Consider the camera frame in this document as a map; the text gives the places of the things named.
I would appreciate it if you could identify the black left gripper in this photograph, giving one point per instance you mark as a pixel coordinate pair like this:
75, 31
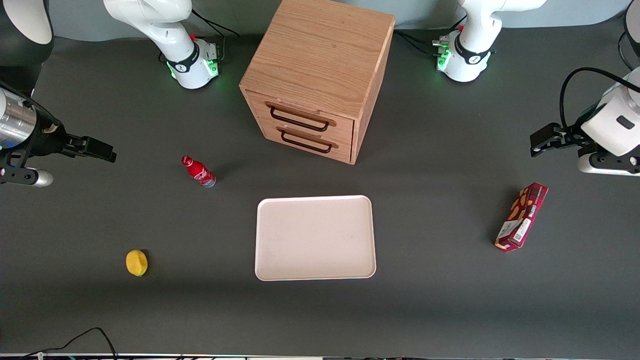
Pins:
569, 137

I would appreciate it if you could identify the red cookie box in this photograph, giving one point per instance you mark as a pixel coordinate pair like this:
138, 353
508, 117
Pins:
522, 216

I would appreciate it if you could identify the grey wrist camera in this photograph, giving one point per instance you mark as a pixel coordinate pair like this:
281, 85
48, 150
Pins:
607, 165
30, 176

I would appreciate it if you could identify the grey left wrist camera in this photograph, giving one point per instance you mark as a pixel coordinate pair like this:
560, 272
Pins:
607, 165

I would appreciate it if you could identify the red coke bottle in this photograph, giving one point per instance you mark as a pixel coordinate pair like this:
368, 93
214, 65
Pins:
199, 172

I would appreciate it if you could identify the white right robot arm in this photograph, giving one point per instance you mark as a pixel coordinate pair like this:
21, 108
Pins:
170, 30

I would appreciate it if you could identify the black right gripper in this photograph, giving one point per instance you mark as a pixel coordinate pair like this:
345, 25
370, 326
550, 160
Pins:
48, 137

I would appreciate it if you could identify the yellow lemon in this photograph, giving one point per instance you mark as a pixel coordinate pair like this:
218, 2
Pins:
136, 263

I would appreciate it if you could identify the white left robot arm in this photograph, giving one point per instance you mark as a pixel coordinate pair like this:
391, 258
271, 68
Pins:
475, 30

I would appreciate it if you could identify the white rectangular tray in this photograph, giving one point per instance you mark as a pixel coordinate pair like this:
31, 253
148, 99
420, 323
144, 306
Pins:
315, 237

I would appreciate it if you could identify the wooden drawer front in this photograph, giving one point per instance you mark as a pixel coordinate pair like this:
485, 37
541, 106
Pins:
342, 153
345, 131

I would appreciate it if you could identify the wooden two-drawer cabinet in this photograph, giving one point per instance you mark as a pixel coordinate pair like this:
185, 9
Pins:
320, 55

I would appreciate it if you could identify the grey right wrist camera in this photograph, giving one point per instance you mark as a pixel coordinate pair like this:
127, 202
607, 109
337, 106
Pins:
30, 176

